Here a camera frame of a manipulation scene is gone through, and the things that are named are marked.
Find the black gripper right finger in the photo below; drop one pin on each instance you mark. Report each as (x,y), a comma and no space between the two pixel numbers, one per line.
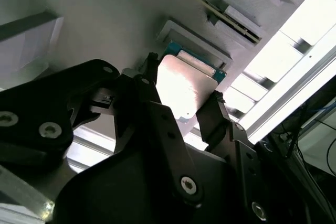
(212,124)

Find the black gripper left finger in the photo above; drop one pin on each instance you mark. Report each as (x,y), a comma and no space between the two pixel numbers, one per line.
(39,108)

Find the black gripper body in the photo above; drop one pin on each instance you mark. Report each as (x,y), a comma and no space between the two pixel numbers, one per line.
(131,195)

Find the silver CPU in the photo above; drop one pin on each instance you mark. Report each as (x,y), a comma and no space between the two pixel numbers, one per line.
(183,85)

